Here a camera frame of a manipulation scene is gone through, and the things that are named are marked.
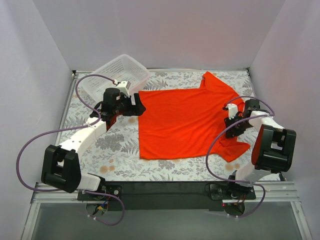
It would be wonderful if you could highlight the orange t-shirt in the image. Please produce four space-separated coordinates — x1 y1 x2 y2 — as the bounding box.
138 72 250 162

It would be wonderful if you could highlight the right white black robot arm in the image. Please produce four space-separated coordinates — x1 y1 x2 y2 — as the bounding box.
223 99 297 198

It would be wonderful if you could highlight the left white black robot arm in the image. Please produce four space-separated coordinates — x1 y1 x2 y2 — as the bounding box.
41 87 146 193

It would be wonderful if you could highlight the white plastic basket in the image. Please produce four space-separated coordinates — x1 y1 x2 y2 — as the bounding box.
79 54 151 102

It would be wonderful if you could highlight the floral patterned table mat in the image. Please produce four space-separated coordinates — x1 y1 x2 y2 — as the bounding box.
49 70 280 182

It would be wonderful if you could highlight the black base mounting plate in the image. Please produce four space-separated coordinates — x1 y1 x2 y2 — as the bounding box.
77 181 256 212

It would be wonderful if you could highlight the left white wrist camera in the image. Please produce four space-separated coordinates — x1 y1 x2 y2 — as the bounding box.
115 80 131 97

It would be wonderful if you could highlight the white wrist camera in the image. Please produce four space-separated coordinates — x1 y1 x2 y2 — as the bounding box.
222 103 240 120
115 80 131 97

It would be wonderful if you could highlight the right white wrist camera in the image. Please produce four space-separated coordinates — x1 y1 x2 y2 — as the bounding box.
222 103 240 120

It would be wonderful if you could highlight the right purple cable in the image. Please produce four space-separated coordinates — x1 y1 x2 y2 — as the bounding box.
206 95 276 219

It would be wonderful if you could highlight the purple cable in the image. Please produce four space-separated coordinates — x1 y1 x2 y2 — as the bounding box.
16 74 125 226
206 95 276 219

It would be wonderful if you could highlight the aluminium frame rail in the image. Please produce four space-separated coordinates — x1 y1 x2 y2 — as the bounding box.
22 181 312 240

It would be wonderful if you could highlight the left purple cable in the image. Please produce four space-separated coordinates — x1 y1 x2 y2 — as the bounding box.
16 74 125 226

